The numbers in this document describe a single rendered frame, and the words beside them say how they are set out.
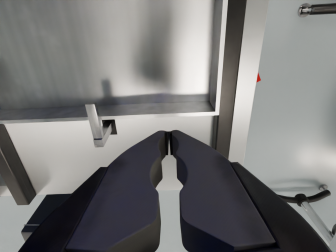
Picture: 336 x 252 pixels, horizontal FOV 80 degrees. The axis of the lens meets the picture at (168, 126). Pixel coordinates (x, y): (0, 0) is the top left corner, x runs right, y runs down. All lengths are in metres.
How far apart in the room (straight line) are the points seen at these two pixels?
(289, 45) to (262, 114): 0.39
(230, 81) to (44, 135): 0.24
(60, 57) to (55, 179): 0.18
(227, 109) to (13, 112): 0.25
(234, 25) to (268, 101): 1.12
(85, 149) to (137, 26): 0.17
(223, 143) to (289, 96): 1.13
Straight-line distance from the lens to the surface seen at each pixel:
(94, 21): 0.24
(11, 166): 0.34
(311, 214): 1.65
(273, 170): 1.62
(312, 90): 1.43
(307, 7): 1.25
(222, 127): 0.25
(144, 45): 0.23
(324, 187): 1.91
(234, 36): 0.22
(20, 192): 0.36
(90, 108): 0.22
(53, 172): 0.34
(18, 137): 0.33
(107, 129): 0.25
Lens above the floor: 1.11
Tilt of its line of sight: 63 degrees down
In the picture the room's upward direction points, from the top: 179 degrees clockwise
